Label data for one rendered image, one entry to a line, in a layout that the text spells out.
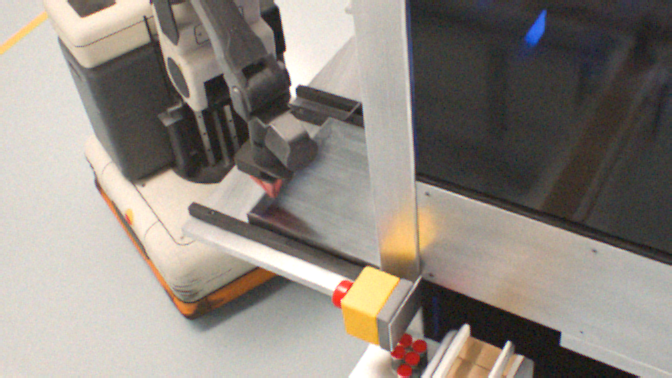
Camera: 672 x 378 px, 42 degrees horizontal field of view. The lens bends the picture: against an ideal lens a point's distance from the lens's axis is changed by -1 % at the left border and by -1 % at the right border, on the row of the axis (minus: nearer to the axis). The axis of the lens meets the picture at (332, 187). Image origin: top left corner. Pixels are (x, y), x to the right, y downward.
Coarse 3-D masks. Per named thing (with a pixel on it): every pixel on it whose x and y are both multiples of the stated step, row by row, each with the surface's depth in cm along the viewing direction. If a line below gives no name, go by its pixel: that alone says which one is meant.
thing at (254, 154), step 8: (248, 144) 144; (256, 144) 138; (264, 144) 136; (240, 152) 143; (248, 152) 143; (256, 152) 139; (264, 152) 138; (272, 152) 138; (240, 160) 142; (248, 160) 142; (256, 160) 140; (264, 160) 139; (272, 160) 139; (256, 168) 141; (264, 168) 140; (272, 168) 140; (280, 168) 140; (280, 176) 139; (288, 176) 139
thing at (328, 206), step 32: (320, 128) 158; (352, 128) 157; (320, 160) 157; (352, 160) 156; (288, 192) 152; (320, 192) 151; (352, 192) 150; (256, 224) 146; (288, 224) 147; (320, 224) 146; (352, 224) 145; (352, 256) 136
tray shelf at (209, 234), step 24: (336, 72) 174; (360, 96) 168; (360, 120) 163; (216, 192) 154; (240, 192) 153; (240, 216) 149; (216, 240) 146; (240, 240) 146; (264, 264) 142; (288, 264) 141; (312, 264) 140
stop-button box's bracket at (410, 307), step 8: (416, 288) 118; (408, 296) 116; (416, 296) 119; (408, 304) 117; (416, 304) 120; (400, 312) 115; (408, 312) 118; (416, 312) 121; (392, 320) 114; (400, 320) 116; (408, 320) 119; (392, 328) 114; (400, 328) 117; (392, 336) 115; (400, 336) 118; (392, 344) 116
